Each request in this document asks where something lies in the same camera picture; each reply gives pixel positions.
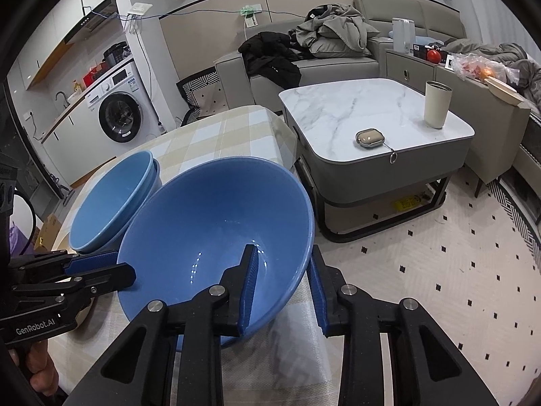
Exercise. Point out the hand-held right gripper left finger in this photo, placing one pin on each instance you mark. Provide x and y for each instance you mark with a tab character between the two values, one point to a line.
249	292

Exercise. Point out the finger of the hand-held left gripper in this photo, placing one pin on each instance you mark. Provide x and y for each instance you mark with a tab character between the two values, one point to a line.
114	277
91	262

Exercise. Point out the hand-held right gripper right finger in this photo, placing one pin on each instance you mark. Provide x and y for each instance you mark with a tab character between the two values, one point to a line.
315	300

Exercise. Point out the blue bowl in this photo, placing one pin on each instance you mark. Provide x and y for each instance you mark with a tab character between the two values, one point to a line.
157	177
110	194
219	203

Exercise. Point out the person's left hand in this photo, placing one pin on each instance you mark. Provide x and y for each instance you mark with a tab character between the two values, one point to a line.
38	368

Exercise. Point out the cardboard box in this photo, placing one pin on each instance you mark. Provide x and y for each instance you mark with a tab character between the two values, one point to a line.
47	230

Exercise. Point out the cream dotted rug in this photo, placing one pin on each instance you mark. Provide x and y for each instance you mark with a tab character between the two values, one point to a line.
422	262

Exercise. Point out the white counter cabinet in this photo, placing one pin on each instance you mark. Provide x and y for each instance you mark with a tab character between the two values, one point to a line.
69	148

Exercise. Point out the yellow packet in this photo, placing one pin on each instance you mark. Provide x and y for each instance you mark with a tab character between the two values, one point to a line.
406	204

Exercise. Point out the white washing machine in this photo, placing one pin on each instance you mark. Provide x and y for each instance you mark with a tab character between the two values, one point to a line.
114	120

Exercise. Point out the beige checked tablecloth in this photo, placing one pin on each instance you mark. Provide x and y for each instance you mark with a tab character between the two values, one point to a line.
236	131

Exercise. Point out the chrome faucet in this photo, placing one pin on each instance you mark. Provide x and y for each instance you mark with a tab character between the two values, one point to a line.
61	98

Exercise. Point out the yellow soap bottle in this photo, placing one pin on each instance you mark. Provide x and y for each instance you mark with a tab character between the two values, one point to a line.
77	86

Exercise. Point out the red box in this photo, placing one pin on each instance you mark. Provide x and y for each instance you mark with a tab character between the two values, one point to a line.
94	77

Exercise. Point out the black white patterned cushion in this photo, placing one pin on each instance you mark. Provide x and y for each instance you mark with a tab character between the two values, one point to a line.
203	97

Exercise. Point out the marble coffee table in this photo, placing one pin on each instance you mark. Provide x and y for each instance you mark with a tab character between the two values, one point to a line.
359	105

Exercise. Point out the black pressure cooker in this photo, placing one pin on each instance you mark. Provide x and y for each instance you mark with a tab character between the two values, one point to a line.
116	54

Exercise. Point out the cream tumbler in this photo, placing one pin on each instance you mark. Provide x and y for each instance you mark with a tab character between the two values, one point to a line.
437	105

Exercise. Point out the black jacket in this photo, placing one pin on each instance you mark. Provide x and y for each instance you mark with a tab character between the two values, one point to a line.
270	61

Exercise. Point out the grey sofa side console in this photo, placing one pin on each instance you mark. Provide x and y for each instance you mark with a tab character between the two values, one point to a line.
477	135

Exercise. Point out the grey sofa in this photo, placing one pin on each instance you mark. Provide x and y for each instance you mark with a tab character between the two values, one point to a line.
338	67

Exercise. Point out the range hood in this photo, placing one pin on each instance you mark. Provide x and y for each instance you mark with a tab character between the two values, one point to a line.
95	19

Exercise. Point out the grey jacket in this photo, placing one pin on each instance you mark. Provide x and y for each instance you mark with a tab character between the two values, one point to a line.
334	29

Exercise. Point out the white power strip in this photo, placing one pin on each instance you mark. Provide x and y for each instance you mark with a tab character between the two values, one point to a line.
250	16

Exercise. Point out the white kettle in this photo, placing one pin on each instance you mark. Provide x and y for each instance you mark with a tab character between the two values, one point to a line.
403	36

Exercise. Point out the clear plastic bag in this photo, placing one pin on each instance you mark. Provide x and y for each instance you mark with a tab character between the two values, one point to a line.
477	67

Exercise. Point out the grey blanket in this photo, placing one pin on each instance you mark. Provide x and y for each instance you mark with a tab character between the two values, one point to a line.
520	61

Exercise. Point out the white wall socket panel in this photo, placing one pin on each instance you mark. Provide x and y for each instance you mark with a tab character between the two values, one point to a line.
140	9

